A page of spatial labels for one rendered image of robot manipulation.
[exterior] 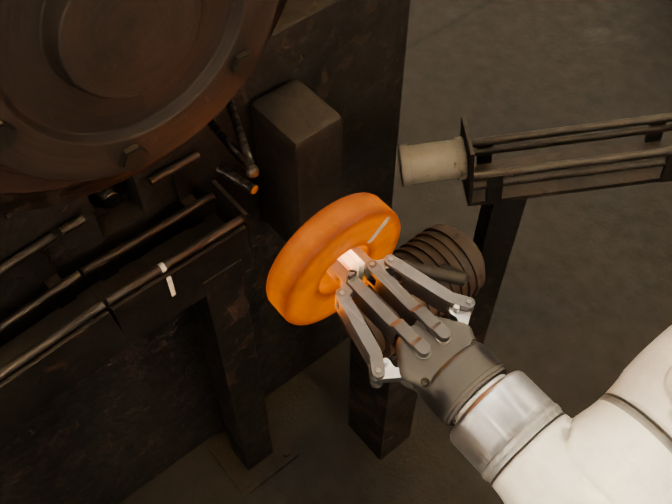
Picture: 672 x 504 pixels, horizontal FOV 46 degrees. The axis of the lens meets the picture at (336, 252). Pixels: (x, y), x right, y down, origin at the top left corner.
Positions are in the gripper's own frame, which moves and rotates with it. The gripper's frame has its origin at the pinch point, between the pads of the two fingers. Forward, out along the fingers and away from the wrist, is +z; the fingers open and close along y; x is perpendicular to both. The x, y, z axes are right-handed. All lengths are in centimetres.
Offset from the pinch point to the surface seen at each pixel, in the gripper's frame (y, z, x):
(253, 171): -2.9, 9.5, 5.6
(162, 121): -10.5, 11.0, 16.3
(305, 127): 11.1, 18.9, -5.3
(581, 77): 131, 46, -87
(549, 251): 78, 11, -85
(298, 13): 18.2, 29.4, 1.3
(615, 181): 48, -5, -20
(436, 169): 27.1, 10.3, -16.8
